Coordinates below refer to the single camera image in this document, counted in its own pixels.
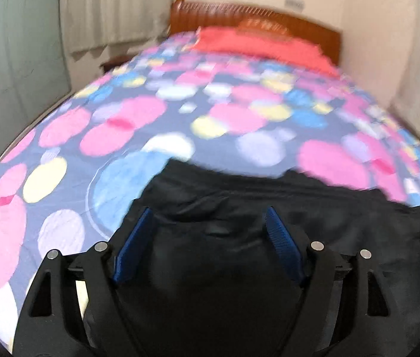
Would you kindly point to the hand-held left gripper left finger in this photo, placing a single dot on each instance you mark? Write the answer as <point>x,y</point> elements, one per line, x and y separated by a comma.
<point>130,249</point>

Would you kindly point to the short cream curtain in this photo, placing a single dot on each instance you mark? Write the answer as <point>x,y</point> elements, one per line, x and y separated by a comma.
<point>113,7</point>

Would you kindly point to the black puffer jacket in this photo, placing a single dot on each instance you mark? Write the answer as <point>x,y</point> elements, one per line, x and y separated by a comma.
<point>213,249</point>

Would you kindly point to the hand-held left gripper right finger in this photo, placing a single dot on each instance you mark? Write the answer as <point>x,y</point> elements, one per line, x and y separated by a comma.
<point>284,241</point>

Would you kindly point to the grey wall switch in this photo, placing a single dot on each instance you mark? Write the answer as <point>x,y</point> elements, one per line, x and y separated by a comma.
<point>294,3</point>

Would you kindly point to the frosted glass wardrobe door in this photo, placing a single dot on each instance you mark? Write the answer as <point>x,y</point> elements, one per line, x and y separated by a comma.
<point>9,63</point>

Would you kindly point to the red pillow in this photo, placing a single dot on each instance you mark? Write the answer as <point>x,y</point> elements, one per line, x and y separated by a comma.
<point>262,44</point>

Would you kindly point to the wooden headboard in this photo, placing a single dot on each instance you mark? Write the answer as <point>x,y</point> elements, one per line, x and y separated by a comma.
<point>202,15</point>

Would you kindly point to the colourful dotted bedspread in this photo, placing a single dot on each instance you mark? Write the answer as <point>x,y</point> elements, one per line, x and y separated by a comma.
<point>232,119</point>

